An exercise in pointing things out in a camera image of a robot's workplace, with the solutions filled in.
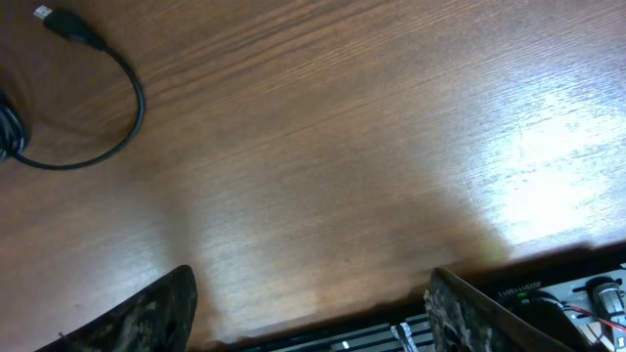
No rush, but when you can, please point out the thin black USB cable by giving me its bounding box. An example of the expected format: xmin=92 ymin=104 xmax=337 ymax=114
xmin=0 ymin=4 xmax=147 ymax=172

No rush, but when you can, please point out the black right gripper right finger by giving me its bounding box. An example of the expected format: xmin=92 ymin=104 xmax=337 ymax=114
xmin=424 ymin=268 xmax=573 ymax=352

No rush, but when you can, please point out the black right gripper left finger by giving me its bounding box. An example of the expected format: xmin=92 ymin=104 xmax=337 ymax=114
xmin=37 ymin=265 xmax=198 ymax=352

